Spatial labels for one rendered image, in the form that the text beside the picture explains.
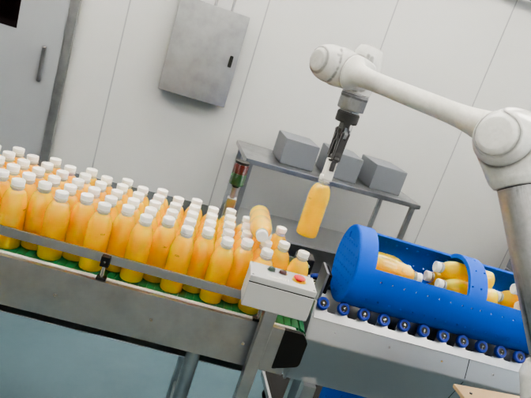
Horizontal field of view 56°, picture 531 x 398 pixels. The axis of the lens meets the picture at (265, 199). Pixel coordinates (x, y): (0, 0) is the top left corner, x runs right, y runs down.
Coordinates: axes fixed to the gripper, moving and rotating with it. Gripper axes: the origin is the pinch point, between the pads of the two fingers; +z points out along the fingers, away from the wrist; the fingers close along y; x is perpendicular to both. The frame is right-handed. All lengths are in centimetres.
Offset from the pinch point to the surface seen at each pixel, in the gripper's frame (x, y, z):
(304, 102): -29, 324, -2
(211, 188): 34, 316, 104
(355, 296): -20.2, -11.4, 36.7
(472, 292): -58, -11, 24
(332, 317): -16, -10, 47
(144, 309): 45, -21, 55
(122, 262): 56, -19, 43
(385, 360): -38, -13, 56
